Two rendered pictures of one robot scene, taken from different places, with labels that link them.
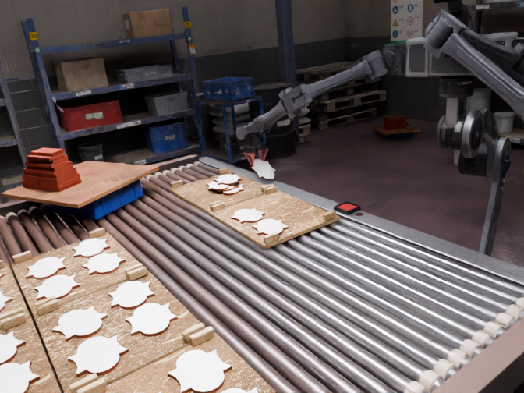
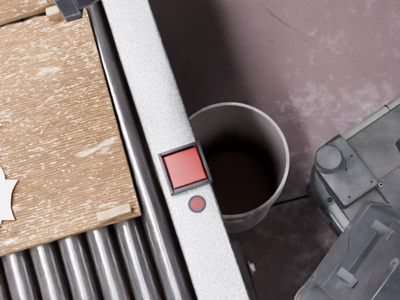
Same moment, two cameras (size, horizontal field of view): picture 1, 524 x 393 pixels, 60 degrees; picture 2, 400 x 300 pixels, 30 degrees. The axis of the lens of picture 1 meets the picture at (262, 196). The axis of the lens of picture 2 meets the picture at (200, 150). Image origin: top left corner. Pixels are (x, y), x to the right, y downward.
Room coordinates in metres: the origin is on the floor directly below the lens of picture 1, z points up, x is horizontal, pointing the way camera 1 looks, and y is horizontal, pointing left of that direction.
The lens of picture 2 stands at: (1.40, -0.51, 2.17)
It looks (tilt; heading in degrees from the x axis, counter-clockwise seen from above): 74 degrees down; 27
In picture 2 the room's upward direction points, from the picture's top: 11 degrees counter-clockwise
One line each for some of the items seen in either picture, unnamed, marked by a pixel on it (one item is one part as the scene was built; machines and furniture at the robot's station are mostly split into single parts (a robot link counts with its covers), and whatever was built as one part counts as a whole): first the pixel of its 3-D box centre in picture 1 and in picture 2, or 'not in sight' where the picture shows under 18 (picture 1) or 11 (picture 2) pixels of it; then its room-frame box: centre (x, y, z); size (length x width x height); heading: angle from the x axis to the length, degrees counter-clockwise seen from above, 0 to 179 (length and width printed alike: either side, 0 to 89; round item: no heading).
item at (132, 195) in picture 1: (96, 194); not in sight; (2.02, 0.77, 0.97); 0.31 x 0.31 x 0.10; 60
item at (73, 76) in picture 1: (80, 74); not in sight; (5.71, 2.02, 1.26); 0.49 x 0.38 x 0.34; 126
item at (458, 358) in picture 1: (235, 235); not in sight; (1.59, 0.12, 0.90); 1.95 x 0.05 x 0.05; 34
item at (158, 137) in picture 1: (165, 135); not in sight; (6.14, 1.22, 0.32); 0.50 x 0.41 x 0.37; 116
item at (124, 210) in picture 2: (329, 215); (114, 213); (1.57, -0.25, 0.95); 0.06 x 0.02 x 0.03; 122
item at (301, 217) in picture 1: (271, 216); (17, 133); (1.67, -0.03, 0.93); 0.41 x 0.35 x 0.02; 32
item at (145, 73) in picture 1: (144, 73); not in sight; (6.02, 1.33, 1.16); 0.60 x 0.40 x 0.15; 122
